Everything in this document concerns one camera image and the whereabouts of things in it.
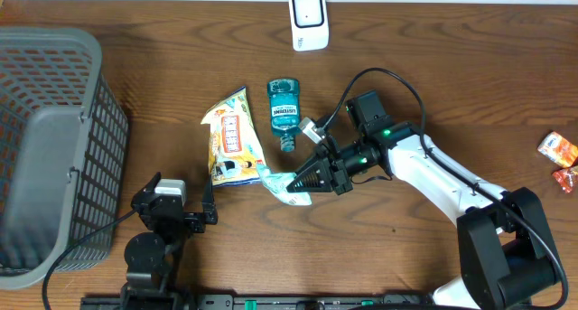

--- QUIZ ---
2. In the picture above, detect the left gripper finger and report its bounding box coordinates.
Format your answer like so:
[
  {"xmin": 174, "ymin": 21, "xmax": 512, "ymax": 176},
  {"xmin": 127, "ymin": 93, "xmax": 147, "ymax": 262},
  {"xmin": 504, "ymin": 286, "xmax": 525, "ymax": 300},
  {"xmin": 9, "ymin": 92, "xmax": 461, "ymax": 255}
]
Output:
[
  {"xmin": 142, "ymin": 172, "xmax": 162, "ymax": 194},
  {"xmin": 201, "ymin": 178, "xmax": 217, "ymax": 215}
]

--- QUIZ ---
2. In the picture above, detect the pale green wipes pack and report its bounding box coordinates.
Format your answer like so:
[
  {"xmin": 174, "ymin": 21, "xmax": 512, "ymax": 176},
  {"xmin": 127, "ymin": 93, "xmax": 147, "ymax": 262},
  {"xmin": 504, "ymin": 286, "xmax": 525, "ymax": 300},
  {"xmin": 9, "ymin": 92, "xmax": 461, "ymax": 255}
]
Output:
[{"xmin": 256, "ymin": 164, "xmax": 312, "ymax": 206}]

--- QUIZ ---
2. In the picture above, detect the yellow snack bag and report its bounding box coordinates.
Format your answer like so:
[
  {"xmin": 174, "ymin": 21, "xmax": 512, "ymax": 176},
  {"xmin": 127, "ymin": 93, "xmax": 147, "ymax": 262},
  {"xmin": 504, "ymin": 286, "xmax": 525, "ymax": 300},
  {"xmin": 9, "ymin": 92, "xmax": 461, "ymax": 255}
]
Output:
[{"xmin": 200, "ymin": 87, "xmax": 266, "ymax": 187}]

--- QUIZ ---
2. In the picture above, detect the blue mouthwash bottle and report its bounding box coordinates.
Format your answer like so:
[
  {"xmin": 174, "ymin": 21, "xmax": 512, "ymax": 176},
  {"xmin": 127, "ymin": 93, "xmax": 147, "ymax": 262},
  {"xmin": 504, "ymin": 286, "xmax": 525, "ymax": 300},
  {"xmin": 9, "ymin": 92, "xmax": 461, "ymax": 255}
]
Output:
[{"xmin": 267, "ymin": 78, "xmax": 301, "ymax": 153}]

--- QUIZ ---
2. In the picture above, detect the orange Kleenex tissue pack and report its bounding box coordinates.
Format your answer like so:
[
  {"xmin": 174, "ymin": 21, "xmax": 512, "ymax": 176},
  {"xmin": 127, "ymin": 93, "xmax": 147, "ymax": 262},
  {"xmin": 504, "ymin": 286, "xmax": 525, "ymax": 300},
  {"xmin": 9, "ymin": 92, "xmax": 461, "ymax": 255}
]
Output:
[{"xmin": 537, "ymin": 131, "xmax": 577, "ymax": 168}]

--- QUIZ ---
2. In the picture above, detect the red Top snack bar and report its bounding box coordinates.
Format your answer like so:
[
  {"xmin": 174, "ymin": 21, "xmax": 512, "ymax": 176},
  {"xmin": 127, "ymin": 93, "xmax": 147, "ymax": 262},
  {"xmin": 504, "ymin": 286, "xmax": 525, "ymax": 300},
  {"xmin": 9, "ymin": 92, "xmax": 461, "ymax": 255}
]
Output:
[{"xmin": 552, "ymin": 166, "xmax": 578, "ymax": 193}]

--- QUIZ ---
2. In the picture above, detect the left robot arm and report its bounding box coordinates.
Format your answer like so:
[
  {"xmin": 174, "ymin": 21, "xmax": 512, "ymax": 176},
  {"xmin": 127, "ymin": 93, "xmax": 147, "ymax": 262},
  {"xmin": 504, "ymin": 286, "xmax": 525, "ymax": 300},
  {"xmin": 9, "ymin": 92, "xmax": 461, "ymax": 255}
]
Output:
[{"xmin": 119, "ymin": 173, "xmax": 219, "ymax": 310}]

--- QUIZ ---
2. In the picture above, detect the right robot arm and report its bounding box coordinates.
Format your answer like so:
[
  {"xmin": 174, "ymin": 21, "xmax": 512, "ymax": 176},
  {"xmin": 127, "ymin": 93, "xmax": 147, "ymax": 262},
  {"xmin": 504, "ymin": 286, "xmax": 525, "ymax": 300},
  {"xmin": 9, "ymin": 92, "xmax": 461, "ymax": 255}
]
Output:
[{"xmin": 286, "ymin": 90, "xmax": 567, "ymax": 309}]

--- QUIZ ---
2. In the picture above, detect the white barcode scanner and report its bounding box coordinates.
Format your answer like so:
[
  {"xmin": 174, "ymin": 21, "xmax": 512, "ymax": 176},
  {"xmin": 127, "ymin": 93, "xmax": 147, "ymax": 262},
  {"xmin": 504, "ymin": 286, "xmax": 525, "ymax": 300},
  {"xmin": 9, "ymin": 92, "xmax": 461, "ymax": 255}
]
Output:
[{"xmin": 288, "ymin": 0, "xmax": 330, "ymax": 52}]

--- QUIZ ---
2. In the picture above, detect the grey plastic shopping basket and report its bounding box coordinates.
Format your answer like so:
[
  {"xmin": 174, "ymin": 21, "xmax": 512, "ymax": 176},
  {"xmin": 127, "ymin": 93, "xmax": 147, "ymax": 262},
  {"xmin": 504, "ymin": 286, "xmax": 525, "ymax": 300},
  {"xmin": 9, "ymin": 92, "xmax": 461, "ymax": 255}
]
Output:
[{"xmin": 1, "ymin": 27, "xmax": 129, "ymax": 290}]

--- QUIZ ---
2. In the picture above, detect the left black cable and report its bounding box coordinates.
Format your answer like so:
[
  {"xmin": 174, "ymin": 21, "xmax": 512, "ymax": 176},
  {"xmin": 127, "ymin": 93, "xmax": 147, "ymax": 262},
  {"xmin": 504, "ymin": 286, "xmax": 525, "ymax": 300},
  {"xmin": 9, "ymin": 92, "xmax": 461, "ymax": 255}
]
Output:
[{"xmin": 41, "ymin": 209, "xmax": 137, "ymax": 310}]

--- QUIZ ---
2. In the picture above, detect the black cable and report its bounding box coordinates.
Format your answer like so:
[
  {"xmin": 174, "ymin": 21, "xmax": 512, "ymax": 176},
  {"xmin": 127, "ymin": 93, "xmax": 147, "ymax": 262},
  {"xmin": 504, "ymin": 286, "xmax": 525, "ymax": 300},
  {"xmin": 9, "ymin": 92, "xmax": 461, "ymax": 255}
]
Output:
[
  {"xmin": 41, "ymin": 209, "xmax": 137, "ymax": 310},
  {"xmin": 320, "ymin": 67, "xmax": 570, "ymax": 310}
]

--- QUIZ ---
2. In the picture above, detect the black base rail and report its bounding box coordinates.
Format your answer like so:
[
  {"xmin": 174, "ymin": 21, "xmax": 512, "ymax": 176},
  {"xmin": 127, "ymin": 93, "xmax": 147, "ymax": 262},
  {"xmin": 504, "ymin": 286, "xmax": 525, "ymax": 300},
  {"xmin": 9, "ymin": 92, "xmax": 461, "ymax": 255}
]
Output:
[{"xmin": 79, "ymin": 294, "xmax": 440, "ymax": 310}]

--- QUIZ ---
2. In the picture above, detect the right black cable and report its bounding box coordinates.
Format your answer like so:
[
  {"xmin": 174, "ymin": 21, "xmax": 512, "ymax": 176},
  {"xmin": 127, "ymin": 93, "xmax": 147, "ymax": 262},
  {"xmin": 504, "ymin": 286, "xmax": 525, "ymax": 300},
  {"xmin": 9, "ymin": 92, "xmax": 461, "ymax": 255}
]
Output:
[{"xmin": 320, "ymin": 67, "xmax": 570, "ymax": 310}]

